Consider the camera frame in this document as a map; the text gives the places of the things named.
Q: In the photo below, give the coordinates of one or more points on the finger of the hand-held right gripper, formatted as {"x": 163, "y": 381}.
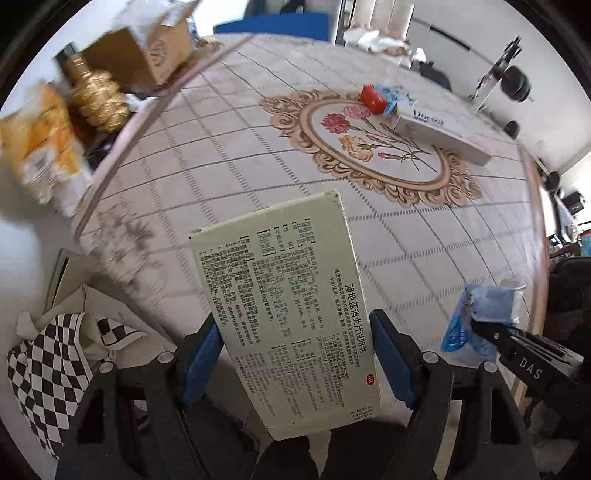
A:
{"x": 487, "y": 332}

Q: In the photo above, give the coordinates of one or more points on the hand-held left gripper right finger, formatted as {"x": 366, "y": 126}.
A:
{"x": 397, "y": 360}

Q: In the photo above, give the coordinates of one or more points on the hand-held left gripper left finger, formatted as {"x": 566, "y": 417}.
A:
{"x": 199, "y": 364}

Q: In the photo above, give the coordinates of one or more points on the blue wrapper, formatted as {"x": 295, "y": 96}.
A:
{"x": 480, "y": 309}

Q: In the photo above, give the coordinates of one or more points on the cream medicine box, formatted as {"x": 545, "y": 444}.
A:
{"x": 286, "y": 300}

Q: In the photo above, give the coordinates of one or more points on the black and white checkered bag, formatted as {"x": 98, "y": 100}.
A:
{"x": 46, "y": 364}

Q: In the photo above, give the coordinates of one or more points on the small black box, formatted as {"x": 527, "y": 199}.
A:
{"x": 575, "y": 203}

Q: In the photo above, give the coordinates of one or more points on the short barbell with black plates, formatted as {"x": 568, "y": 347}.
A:
{"x": 512, "y": 129}

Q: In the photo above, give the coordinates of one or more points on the long white box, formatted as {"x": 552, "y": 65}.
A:
{"x": 438, "y": 131}

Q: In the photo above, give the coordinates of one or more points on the floral patterned tablecloth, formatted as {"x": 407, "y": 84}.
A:
{"x": 231, "y": 152}

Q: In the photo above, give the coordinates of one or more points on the blue and white packet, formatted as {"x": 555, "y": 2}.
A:
{"x": 399, "y": 93}

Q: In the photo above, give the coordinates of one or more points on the small red box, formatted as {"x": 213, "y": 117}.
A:
{"x": 371, "y": 99}

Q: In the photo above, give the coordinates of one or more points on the black bench pad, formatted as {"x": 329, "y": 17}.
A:
{"x": 436, "y": 76}

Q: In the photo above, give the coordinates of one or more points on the yellow plastic bag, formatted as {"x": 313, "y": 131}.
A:
{"x": 41, "y": 143}

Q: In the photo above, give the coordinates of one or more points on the gold embossed bottle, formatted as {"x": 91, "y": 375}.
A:
{"x": 94, "y": 94}

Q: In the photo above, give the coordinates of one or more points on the pile of light clothes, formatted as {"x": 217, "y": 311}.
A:
{"x": 378, "y": 42}

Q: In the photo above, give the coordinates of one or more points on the brown cardboard box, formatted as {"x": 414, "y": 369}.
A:
{"x": 147, "y": 50}

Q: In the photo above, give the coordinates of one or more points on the white padded chair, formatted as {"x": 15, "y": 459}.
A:
{"x": 383, "y": 16}

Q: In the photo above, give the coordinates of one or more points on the blue board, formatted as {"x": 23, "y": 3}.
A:
{"x": 277, "y": 25}

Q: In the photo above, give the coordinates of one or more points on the white plastic bag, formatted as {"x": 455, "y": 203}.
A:
{"x": 147, "y": 9}

